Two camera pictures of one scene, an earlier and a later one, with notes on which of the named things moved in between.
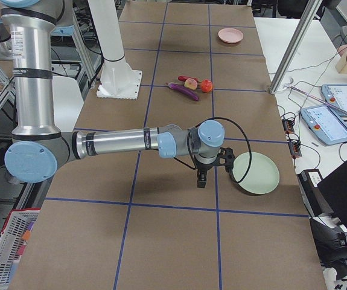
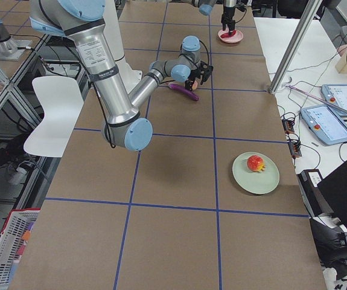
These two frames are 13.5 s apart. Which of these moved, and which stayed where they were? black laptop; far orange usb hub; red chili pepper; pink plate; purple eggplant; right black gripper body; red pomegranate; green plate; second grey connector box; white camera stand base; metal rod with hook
Moved: red chili pepper; right black gripper body; red pomegranate
Stayed: green plate; white camera stand base; metal rod with hook; second grey connector box; purple eggplant; far orange usb hub; black laptop; pink plate
